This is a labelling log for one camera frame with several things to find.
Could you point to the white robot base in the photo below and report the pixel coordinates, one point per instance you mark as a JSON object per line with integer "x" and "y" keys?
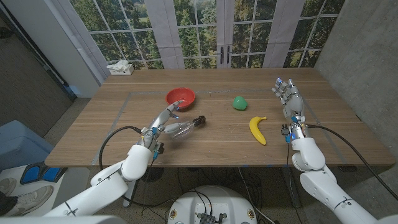
{"x": 214, "y": 202}

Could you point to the white robot chest edge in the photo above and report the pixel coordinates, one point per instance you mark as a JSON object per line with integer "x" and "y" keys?
{"x": 62, "y": 220}

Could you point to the large grey sneaker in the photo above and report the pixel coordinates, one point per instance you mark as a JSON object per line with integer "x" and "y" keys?
{"x": 31, "y": 199}

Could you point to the blue-grey box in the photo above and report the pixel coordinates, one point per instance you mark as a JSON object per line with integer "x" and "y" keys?
{"x": 18, "y": 143}

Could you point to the dark trouser leg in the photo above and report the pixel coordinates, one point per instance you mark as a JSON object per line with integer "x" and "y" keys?
{"x": 6, "y": 203}

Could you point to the red bowl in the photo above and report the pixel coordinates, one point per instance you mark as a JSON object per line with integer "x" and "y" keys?
{"x": 180, "y": 96}

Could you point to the printed window backdrop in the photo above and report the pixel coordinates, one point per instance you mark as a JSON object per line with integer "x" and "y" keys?
{"x": 192, "y": 31}

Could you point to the white tissue box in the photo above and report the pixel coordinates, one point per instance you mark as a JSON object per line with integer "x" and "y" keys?
{"x": 122, "y": 70}

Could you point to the blue and black foot pedal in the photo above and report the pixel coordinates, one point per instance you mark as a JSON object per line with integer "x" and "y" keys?
{"x": 31, "y": 174}

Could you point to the green toy apple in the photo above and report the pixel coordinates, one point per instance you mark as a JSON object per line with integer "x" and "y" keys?
{"x": 240, "y": 103}

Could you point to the clear spray bottle black head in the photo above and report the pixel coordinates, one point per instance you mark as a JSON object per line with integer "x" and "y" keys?
{"x": 199, "y": 120}

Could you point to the yellow toy banana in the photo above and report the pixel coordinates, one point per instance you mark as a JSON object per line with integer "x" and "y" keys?
{"x": 257, "y": 130}

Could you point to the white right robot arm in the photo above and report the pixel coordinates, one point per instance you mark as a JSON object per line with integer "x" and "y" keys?
{"x": 320, "y": 183}

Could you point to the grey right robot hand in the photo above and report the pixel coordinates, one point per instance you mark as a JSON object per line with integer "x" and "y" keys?
{"x": 293, "y": 102}

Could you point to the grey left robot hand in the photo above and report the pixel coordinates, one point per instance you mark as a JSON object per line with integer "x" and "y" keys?
{"x": 158, "y": 124}

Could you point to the grey table leg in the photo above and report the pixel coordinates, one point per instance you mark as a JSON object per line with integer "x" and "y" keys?
{"x": 292, "y": 193}

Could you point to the small grey sneaker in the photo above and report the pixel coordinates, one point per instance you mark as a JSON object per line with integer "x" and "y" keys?
{"x": 7, "y": 186}

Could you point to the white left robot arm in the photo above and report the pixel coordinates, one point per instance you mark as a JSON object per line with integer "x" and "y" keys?
{"x": 109, "y": 186}

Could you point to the round black floor fan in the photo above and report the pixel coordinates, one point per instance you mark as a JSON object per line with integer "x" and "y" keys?
{"x": 151, "y": 174}

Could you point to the white table leg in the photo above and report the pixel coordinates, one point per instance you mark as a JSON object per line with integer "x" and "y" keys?
{"x": 132, "y": 193}

